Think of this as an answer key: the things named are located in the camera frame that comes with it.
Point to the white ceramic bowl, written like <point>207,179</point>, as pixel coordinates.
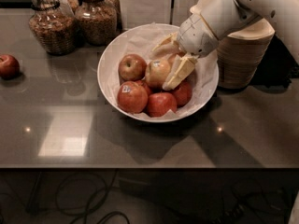
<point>106,78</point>

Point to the right red apple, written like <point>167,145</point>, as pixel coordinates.
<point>182,93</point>

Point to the rear stack of paper bowls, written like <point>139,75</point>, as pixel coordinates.
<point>199,6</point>

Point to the white napkin holder box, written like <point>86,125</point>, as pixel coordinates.
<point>140,12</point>

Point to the right granola glass jar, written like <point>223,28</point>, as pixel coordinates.
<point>97,20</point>

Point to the front centre red apple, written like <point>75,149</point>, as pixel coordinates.
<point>160,103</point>

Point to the lone red apple on table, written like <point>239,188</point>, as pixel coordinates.
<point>9,66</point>

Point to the front left granola jar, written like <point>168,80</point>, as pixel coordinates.
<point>54,30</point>

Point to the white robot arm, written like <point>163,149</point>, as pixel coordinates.
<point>224,17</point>

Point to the white paper bowl liner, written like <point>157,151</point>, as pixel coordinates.
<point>137,41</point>

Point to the small hidden red apple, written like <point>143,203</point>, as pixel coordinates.
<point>145,86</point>

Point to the front left stickered apple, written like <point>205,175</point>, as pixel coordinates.
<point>131,97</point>

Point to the front stack of paper bowls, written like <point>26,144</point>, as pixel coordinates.
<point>240,53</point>

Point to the rear left granola jar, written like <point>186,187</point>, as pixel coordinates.
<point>69,6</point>

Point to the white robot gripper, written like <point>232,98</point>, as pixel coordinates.
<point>196,36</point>

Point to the stack of paper bowls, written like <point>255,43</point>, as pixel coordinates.
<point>199,6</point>
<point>240,53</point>

